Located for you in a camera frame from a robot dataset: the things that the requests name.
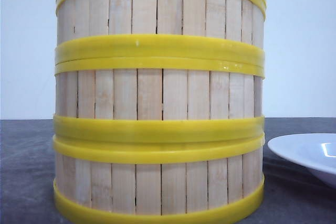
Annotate front bamboo steamer basket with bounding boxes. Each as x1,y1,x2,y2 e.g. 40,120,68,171
53,134,265,223

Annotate white plate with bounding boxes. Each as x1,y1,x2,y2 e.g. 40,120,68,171
268,133,335,188

